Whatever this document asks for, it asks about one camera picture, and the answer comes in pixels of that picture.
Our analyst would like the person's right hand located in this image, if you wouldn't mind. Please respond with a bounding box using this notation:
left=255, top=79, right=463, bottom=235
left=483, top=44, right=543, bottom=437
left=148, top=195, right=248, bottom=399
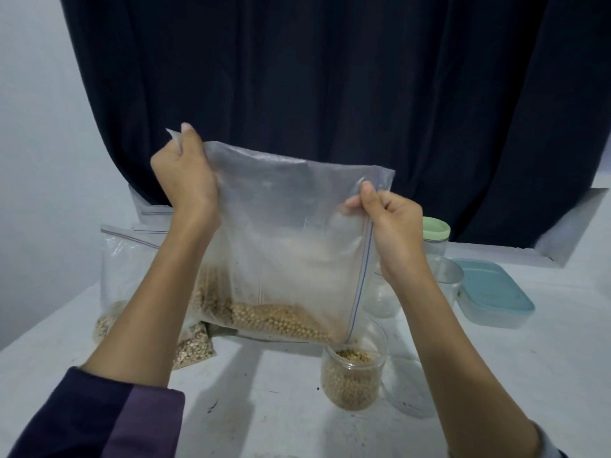
left=342, top=181, right=426, bottom=290

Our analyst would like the person's left hand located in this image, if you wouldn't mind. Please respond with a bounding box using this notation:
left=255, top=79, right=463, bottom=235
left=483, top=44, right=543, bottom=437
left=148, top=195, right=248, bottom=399
left=150, top=123, right=221, bottom=235

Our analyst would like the transparent jar green lid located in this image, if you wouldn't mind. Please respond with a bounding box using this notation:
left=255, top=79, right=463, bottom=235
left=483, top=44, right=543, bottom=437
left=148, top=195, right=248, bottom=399
left=422, top=216, right=452, bottom=263

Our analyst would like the clear zip bag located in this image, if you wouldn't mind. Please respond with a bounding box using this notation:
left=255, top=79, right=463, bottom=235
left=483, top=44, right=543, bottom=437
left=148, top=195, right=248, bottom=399
left=129, top=186, right=178, bottom=230

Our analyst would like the clear bag with soybeans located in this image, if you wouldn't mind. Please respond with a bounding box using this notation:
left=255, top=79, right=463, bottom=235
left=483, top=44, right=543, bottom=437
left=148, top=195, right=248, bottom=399
left=167, top=128, right=397, bottom=344

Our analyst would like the zip bag of grains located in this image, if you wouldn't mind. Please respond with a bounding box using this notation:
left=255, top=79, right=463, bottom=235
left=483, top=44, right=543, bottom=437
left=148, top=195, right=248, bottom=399
left=94, top=224, right=216, bottom=370

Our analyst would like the pile of yellow soybeans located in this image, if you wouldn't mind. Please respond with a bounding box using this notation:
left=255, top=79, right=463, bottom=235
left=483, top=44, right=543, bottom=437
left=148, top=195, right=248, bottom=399
left=195, top=267, right=383, bottom=411

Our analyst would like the person's left forearm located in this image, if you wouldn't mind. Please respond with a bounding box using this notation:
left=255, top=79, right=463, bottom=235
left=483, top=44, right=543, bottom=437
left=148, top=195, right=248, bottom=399
left=10, top=224, right=223, bottom=458

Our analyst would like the person's right forearm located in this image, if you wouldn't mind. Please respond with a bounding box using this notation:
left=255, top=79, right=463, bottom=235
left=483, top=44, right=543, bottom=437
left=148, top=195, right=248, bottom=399
left=382, top=264, right=569, bottom=458

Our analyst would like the teal lidded plastic container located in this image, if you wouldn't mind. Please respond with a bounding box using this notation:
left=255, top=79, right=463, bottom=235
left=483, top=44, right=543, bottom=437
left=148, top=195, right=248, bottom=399
left=456, top=259, right=536, bottom=329

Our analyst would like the clear round lid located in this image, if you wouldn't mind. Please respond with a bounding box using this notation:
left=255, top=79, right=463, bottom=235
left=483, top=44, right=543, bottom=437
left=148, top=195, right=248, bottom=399
left=380, top=356, right=439, bottom=419

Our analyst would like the dark navy curtain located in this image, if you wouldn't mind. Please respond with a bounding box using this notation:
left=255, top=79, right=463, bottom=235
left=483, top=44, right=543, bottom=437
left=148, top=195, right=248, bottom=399
left=59, top=0, right=611, bottom=249

